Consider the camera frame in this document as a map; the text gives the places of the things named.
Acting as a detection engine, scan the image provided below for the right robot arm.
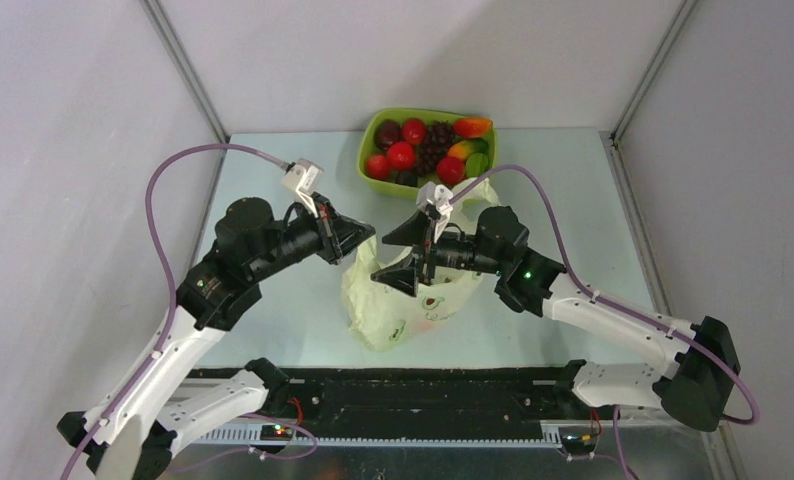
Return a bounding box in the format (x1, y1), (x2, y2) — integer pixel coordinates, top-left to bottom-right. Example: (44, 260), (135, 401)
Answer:
(370, 206), (740, 432)

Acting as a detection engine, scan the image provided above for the red fake fruit lower right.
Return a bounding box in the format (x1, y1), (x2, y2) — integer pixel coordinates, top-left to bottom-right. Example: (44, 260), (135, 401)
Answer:
(436, 156), (466, 186)

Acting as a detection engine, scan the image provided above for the red fake fruit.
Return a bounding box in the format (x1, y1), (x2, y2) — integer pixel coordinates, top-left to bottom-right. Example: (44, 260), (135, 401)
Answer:
(436, 156), (466, 186)
(386, 141), (416, 171)
(401, 117), (427, 146)

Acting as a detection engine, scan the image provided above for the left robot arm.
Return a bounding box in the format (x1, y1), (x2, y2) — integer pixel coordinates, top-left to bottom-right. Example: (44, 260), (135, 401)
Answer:
(57, 193), (375, 479)

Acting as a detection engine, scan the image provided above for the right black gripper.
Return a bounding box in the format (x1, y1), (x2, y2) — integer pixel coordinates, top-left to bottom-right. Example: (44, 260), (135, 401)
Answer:
(370, 208), (506, 298)

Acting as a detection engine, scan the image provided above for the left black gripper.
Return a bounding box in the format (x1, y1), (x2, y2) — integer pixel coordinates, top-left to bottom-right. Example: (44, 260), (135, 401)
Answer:
(248, 191), (374, 281)

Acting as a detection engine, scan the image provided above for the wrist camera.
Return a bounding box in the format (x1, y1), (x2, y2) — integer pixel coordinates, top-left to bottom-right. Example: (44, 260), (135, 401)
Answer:
(281, 158), (324, 218)
(416, 182), (454, 243)

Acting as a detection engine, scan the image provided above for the pale green plastic bag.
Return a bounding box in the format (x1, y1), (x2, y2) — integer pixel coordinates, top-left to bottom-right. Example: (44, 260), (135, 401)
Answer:
(340, 177), (502, 353)

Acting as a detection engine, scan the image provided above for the green fake starfruit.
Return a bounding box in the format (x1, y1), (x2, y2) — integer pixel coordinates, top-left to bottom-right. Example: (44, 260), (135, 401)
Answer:
(465, 152), (490, 178)

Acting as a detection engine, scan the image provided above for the red fake fruit top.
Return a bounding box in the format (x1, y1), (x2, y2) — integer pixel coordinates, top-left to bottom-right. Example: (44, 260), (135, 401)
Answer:
(401, 117), (427, 146)

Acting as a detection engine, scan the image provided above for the dark red fake plum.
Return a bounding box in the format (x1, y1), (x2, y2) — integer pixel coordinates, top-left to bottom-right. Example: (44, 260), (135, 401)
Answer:
(374, 119), (403, 151)

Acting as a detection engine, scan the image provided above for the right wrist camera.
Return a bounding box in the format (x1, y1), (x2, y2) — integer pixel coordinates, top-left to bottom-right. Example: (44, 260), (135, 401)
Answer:
(416, 182), (454, 243)

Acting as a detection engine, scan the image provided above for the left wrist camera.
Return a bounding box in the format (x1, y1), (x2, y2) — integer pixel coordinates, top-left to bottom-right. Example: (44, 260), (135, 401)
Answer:
(281, 158), (324, 218)

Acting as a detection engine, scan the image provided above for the orange red fake mango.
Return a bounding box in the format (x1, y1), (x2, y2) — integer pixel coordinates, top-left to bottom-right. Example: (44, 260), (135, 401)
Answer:
(453, 117), (493, 139)

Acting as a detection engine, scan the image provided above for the fake grape bunch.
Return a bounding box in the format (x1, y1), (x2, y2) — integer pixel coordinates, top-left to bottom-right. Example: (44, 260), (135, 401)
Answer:
(414, 121), (456, 177)

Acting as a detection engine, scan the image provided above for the yellow green fake mango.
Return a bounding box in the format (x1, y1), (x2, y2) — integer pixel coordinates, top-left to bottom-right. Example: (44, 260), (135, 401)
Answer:
(447, 138), (489, 161)

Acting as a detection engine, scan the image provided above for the fake strawberry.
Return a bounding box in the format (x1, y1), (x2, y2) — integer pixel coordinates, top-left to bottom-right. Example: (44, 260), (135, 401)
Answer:
(364, 153), (391, 181)

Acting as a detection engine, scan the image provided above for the green plastic fruit bowl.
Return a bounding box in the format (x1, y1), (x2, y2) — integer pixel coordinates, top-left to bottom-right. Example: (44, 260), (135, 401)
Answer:
(356, 107), (498, 199)

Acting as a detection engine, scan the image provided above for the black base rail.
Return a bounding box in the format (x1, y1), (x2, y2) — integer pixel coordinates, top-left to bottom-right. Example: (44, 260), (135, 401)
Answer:
(171, 366), (610, 441)

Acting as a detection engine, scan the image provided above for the red fake fruit middle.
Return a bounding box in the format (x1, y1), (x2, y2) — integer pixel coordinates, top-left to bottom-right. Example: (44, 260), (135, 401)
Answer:
(386, 141), (416, 171)

